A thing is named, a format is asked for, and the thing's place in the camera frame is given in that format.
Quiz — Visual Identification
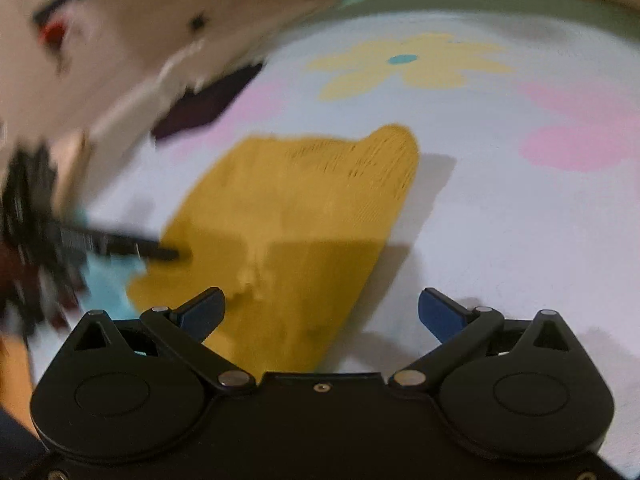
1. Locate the dark folded garment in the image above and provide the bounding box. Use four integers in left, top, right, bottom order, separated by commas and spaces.
150, 62, 265, 142

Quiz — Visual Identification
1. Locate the mustard yellow knit garment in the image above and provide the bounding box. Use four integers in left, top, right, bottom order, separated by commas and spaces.
127, 125, 419, 376

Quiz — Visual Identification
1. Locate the floral bed sheet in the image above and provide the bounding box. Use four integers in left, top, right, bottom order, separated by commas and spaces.
84, 0, 639, 477

